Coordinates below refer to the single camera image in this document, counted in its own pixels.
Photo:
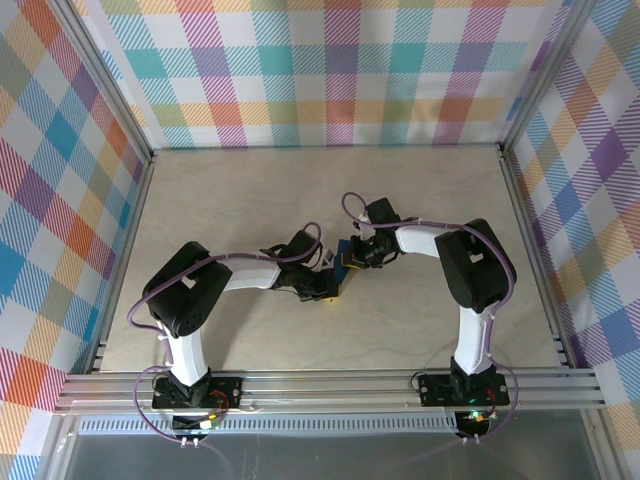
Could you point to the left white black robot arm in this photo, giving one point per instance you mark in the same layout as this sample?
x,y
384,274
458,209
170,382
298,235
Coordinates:
x,y
187,295

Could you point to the blue paper sheet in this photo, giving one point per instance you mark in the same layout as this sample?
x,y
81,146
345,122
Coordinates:
x,y
344,274

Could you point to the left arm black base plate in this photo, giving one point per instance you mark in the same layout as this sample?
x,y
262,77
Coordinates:
x,y
227,390

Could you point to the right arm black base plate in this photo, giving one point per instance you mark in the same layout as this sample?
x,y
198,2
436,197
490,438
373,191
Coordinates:
x,y
435,390

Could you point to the black controller board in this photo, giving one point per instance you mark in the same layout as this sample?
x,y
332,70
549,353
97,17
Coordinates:
x,y
192,424
475,424

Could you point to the aluminium frame corner post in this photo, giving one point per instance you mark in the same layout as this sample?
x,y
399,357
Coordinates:
x,y
114,95
542,75

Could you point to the grey metal panel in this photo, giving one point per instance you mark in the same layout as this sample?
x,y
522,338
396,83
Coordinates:
x,y
325,460

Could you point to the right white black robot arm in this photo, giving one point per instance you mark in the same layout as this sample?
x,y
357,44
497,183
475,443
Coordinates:
x,y
475,265

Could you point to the aluminium frame side rail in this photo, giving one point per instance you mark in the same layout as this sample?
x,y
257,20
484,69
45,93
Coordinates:
x,y
518,200
140,200

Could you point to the aluminium frame cross rail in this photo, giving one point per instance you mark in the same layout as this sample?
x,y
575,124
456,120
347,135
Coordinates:
x,y
325,387

